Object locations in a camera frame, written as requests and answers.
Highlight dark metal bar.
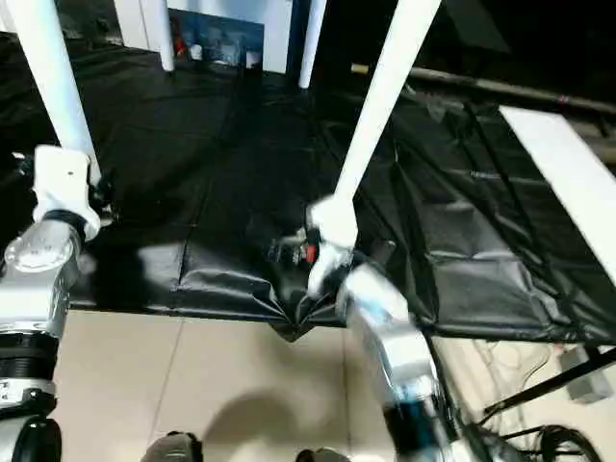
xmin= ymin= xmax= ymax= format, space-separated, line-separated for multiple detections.
xmin=407 ymin=65 xmax=616 ymax=116

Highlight small grey power box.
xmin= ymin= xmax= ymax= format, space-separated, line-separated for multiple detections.
xmin=559 ymin=347 xmax=613 ymax=404

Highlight dark left robot foot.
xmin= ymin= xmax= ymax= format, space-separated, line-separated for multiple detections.
xmin=142 ymin=430 xmax=204 ymax=462

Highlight white flat board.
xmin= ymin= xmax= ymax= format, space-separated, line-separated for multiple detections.
xmin=498 ymin=105 xmax=616 ymax=271

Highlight black coiled floor cable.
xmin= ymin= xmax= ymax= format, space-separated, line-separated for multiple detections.
xmin=537 ymin=422 xmax=608 ymax=462

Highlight coiled black cables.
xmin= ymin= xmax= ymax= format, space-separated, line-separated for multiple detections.
xmin=482 ymin=343 xmax=616 ymax=416

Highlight black work mat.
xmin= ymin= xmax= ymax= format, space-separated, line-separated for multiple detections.
xmin=0 ymin=30 xmax=616 ymax=347

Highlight white glass door cabinet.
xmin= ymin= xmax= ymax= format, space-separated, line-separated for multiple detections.
xmin=114 ymin=0 xmax=310 ymax=74

